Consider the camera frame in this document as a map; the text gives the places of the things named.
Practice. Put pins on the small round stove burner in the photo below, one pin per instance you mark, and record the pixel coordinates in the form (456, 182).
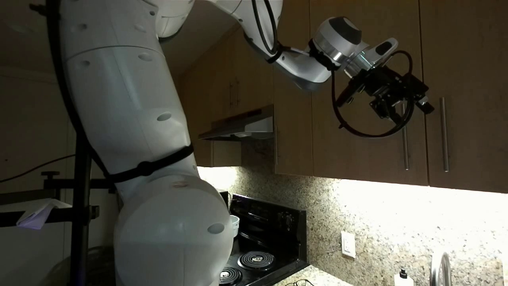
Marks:
(230, 277)

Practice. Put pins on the chrome faucet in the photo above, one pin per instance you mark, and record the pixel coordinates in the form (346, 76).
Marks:
(441, 271)

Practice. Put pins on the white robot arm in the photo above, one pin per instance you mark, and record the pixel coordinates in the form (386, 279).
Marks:
(132, 106)

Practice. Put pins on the wooden cabinet above hood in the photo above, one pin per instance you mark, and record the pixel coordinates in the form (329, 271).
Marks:
(227, 85)

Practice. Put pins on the white soap bottle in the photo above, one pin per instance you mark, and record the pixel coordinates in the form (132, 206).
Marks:
(403, 279)

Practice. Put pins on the white cup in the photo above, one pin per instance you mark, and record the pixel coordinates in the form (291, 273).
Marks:
(235, 225)

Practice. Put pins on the narrow wooden cabinet door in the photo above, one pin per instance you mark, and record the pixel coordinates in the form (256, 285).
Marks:
(294, 133)

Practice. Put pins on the large round stove burner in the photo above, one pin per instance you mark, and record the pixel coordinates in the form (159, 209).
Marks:
(257, 260)

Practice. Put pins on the steel range hood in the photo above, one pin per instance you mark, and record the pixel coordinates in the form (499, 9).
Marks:
(248, 128)

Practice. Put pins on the black stove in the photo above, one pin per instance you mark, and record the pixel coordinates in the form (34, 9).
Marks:
(275, 223)

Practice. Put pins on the white paper sheet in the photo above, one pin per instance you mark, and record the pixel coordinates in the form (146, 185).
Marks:
(40, 215)

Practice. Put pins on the black vertical stand pole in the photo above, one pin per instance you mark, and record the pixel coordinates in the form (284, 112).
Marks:
(80, 239)

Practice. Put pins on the black horizontal clamp bar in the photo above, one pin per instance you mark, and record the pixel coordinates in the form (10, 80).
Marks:
(68, 184)
(84, 214)

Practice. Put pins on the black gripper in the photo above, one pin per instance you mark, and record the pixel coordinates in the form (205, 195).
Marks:
(394, 85)

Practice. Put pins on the white wall outlet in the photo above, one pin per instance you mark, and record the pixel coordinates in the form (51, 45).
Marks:
(348, 246)

